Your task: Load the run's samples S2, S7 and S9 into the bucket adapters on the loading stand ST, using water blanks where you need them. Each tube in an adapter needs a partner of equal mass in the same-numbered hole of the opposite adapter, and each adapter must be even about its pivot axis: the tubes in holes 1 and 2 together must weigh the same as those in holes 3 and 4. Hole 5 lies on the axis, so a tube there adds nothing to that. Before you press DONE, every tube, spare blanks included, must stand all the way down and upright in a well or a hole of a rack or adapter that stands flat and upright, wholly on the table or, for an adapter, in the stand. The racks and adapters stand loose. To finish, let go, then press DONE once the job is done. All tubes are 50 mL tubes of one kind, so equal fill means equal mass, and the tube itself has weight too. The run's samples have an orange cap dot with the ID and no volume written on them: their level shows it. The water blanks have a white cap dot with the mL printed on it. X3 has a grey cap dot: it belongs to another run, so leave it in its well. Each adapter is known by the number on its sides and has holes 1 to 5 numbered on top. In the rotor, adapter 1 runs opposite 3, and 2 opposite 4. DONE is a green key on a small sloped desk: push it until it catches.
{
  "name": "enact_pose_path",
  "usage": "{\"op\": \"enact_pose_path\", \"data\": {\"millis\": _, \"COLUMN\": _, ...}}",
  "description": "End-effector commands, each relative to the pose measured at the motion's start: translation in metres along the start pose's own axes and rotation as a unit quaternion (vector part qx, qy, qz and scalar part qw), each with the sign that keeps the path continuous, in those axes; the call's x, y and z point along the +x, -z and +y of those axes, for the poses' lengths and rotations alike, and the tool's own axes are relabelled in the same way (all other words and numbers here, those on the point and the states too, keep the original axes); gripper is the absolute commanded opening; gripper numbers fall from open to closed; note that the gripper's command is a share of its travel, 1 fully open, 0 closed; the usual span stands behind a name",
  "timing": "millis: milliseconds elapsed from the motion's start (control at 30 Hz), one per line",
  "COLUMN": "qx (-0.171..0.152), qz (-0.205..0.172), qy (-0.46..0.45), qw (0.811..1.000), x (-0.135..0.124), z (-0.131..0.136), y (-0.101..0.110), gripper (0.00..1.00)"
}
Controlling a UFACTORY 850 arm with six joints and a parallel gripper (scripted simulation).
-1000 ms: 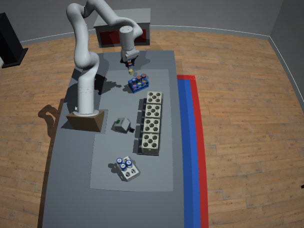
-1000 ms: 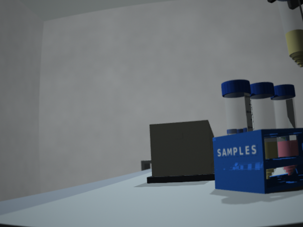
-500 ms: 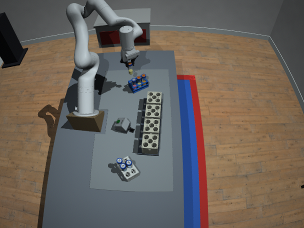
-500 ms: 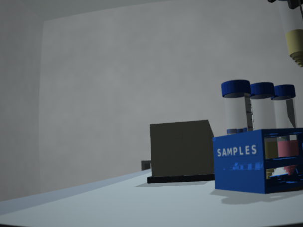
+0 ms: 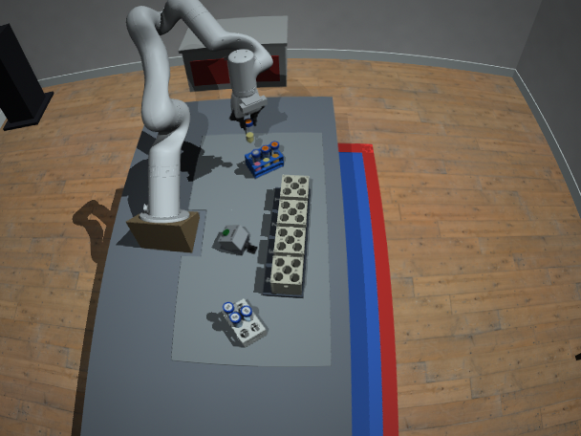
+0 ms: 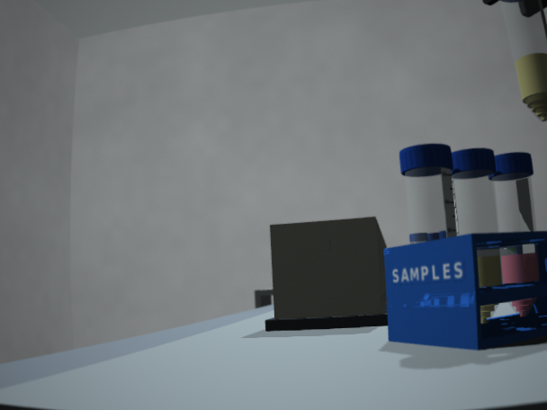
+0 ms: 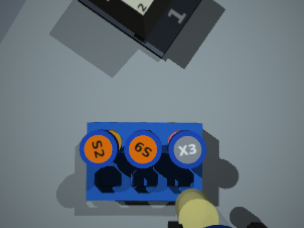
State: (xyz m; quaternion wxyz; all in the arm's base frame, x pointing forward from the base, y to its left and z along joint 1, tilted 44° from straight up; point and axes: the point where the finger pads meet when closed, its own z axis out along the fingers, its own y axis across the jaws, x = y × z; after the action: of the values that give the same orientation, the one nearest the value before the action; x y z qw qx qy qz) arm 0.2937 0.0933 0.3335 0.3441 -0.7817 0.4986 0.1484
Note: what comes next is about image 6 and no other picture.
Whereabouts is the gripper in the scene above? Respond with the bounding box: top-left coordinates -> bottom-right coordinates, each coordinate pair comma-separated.
482,0 -> 547,9

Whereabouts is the blue tube rack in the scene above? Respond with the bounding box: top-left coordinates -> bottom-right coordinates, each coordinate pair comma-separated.
384,231 -> 547,350

